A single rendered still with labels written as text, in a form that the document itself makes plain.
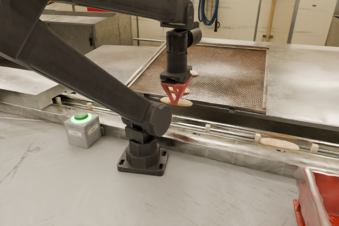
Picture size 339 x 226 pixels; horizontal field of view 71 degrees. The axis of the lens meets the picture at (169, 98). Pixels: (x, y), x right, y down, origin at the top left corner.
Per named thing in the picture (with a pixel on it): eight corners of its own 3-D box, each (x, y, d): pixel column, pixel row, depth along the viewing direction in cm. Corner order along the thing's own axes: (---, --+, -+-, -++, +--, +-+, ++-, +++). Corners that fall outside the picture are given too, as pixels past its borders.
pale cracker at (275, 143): (259, 145, 64) (259, 142, 64) (259, 137, 67) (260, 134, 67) (299, 153, 61) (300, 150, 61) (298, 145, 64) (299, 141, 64)
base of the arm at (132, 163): (116, 171, 59) (163, 176, 58) (112, 145, 56) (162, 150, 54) (127, 150, 67) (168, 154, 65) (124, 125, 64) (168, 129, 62)
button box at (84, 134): (68, 153, 71) (60, 121, 66) (85, 138, 78) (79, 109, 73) (91, 159, 68) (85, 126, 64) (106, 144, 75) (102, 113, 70)
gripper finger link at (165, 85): (190, 99, 72) (191, 69, 68) (182, 110, 66) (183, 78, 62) (169, 96, 74) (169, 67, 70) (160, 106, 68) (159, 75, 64)
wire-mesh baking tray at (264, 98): (122, 92, 88) (121, 88, 87) (168, 42, 126) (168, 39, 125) (265, 115, 72) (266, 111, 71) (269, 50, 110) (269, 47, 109)
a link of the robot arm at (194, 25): (157, 3, 60) (187, 5, 55) (179, 0, 68) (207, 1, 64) (158, 50, 65) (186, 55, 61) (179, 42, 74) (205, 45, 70)
